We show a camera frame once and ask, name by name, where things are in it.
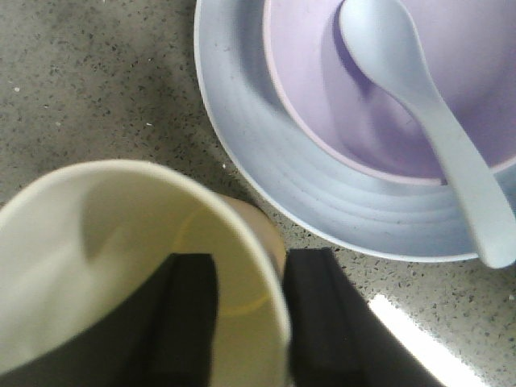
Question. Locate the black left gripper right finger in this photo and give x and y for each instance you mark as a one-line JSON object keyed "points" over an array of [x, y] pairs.
{"points": [[337, 340]]}

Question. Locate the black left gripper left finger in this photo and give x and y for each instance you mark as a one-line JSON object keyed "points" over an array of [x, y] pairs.
{"points": [[162, 335]]}

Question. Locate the white paper cup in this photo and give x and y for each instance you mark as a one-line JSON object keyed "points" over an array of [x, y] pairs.
{"points": [[78, 242]]}

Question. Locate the light blue plastic spoon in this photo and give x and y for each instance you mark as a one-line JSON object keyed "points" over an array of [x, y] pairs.
{"points": [[383, 40]]}

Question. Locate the purple plastic bowl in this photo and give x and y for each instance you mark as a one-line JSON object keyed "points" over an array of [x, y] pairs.
{"points": [[470, 51]]}

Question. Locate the light blue plastic plate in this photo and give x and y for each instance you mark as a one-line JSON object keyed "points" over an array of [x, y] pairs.
{"points": [[354, 210]]}

